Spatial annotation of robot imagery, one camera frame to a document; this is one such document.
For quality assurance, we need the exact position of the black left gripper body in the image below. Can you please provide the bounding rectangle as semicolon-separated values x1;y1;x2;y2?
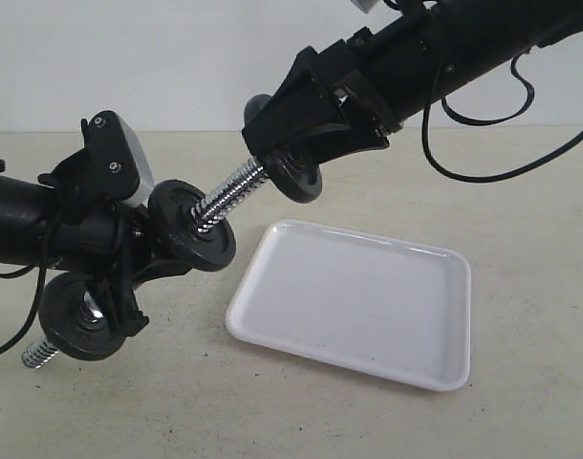
46;200;147;273

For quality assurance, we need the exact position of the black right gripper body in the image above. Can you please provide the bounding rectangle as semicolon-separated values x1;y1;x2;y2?
291;18;444;129

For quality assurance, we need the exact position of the black weight plate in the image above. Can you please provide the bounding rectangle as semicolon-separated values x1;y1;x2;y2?
243;94;325;206
38;273;125;361

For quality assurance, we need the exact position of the black weight plate end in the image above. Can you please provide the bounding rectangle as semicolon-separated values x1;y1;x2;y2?
147;180;236;272

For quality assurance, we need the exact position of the chrome threaded dumbbell bar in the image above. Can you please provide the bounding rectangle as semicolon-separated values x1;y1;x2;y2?
21;158;267;369

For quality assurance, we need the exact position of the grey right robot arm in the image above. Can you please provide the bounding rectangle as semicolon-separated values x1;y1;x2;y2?
242;1;583;164

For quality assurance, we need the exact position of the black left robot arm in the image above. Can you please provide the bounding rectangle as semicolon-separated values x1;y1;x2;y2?
0;174;192;340

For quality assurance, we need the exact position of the white rectangular plastic tray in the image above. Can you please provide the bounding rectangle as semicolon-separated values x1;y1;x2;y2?
226;219;472;392

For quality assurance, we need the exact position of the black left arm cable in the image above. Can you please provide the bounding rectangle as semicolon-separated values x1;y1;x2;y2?
0;160;130;360

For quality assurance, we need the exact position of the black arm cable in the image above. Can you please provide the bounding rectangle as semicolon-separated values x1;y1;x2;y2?
381;0;583;183
0;160;130;360

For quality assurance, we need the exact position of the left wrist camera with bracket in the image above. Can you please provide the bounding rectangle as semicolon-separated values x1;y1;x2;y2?
81;110;155;208

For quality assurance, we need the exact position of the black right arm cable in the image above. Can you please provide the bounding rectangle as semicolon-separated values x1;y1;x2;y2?
381;0;583;183

